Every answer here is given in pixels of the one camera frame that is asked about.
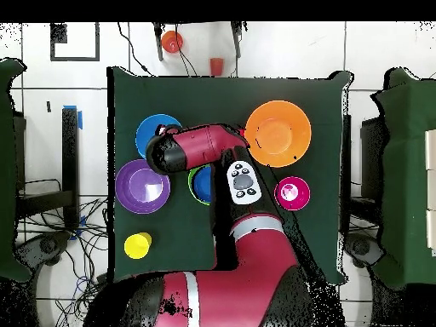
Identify green bowl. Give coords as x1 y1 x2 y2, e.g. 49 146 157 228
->
187 165 213 206

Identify light blue bowl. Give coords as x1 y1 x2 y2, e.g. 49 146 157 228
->
135 113 183 160

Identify large orange bowl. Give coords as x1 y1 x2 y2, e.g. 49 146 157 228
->
244 100 313 169

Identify black square frame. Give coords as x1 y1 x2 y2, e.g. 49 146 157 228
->
49 22 100 63

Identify dark green tablecloth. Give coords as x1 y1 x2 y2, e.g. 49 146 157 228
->
106 66 352 285

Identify yellow cup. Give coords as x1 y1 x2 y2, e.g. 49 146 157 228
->
123 232 153 261

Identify small crimson bowl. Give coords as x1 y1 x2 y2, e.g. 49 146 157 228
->
273 175 312 211

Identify white boxes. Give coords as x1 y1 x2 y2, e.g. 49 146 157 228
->
424 129 436 257

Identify blue tape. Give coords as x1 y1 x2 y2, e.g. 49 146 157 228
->
63 104 83 130

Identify orange-red cup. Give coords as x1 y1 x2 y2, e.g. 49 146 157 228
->
209 57 225 77

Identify tangle of cables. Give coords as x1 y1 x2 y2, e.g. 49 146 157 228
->
16 178 113 327

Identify small orange bowl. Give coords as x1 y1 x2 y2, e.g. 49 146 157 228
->
160 30 185 55

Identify black metal table frame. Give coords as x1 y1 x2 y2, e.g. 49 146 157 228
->
14 106 81 230
341 113 389 227

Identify green cloth covered table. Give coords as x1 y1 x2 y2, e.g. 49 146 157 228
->
0 57 32 284
370 66 436 291

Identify purple bowl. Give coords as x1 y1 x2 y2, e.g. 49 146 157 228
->
114 158 171 215

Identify small dark blue bowl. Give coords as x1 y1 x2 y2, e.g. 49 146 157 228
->
192 165 213 204

